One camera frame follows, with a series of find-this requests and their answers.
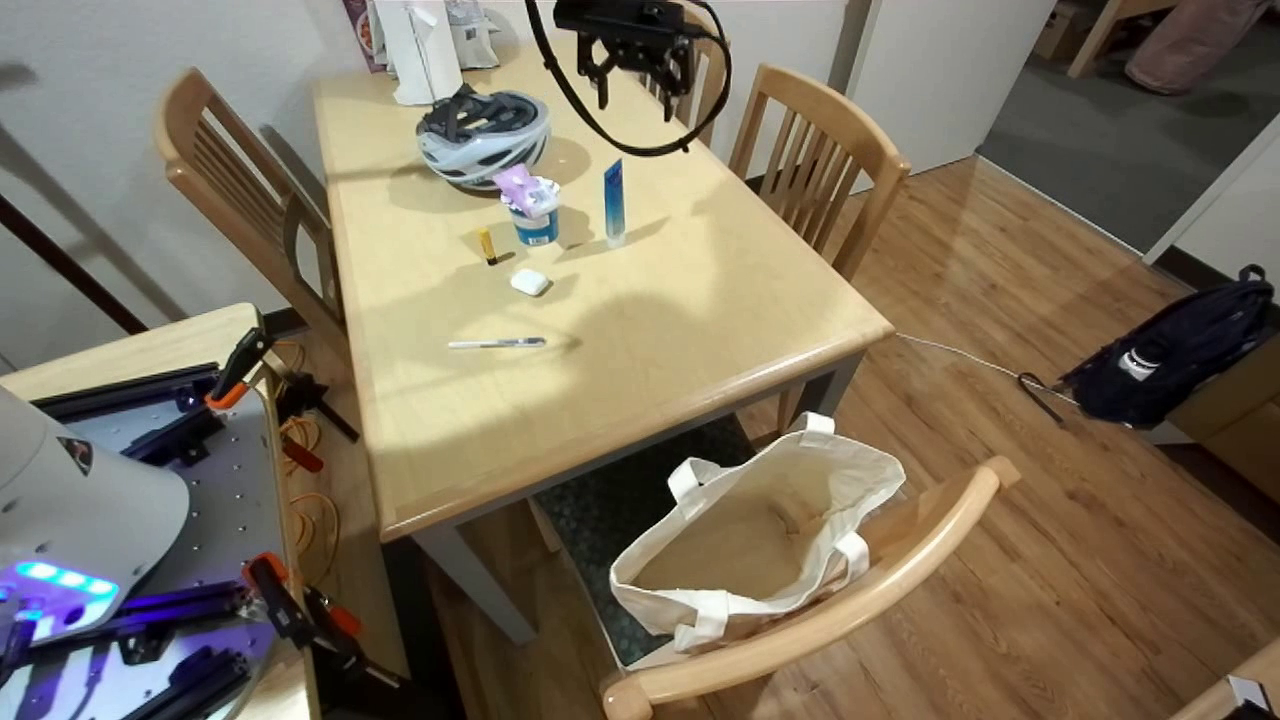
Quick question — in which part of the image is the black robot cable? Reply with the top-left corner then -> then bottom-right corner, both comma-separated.
523,0 -> 737,165

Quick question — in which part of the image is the beige canvas tote bag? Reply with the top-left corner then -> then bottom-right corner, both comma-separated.
603,407 -> 913,658

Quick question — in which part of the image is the long black bar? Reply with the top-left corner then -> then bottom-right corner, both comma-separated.
29,359 -> 223,425

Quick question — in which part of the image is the dark slanted pole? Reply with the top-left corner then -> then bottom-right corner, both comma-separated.
0,191 -> 152,340

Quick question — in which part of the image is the wooden slat back chair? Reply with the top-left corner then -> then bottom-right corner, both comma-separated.
728,58 -> 918,287
663,36 -> 737,146
158,63 -> 347,340

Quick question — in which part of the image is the wooden furniture leg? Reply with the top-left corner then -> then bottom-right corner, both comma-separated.
1064,0 -> 1154,82

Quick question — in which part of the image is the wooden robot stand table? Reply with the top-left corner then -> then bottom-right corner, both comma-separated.
0,301 -> 330,720

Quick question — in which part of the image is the tall white carton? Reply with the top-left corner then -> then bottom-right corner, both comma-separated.
369,0 -> 463,106

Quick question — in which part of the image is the small white box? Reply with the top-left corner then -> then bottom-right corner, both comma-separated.
503,262 -> 556,303

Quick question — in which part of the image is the cup with purple lid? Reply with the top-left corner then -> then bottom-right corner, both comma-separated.
491,165 -> 567,252

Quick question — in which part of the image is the silver pen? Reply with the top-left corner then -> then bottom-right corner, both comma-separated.
445,331 -> 553,355

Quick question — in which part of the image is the colourful package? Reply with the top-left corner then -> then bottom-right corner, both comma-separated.
339,0 -> 393,70

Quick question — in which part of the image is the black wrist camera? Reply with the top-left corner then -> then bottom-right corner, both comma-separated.
547,0 -> 672,39

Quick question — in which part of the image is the wooden chair with dark seat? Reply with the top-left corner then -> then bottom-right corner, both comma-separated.
530,411 -> 1024,720

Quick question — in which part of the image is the blue squeeze tube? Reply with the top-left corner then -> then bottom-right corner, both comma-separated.
602,152 -> 631,252

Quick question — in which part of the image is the thin white floor cord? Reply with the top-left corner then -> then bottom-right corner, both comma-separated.
887,326 -> 1072,420

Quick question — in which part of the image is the white black bicycle helmet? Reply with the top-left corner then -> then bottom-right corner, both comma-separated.
412,81 -> 556,197

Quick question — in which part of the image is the dark blue bracket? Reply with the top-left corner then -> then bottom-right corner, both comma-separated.
126,399 -> 235,472

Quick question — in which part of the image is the small yellow black item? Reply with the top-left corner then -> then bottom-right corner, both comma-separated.
474,223 -> 521,267

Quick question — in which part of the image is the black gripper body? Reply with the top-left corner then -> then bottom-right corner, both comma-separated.
584,0 -> 709,63

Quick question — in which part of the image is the black red bar clamp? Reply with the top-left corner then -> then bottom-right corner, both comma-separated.
246,548 -> 410,700
270,368 -> 363,479

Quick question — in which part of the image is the black backpack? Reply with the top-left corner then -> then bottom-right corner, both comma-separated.
1059,259 -> 1280,434

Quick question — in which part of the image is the black orange bar clamp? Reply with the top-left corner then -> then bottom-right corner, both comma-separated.
196,303 -> 310,420

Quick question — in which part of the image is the pink fabric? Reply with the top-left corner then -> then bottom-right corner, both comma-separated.
1125,0 -> 1271,99

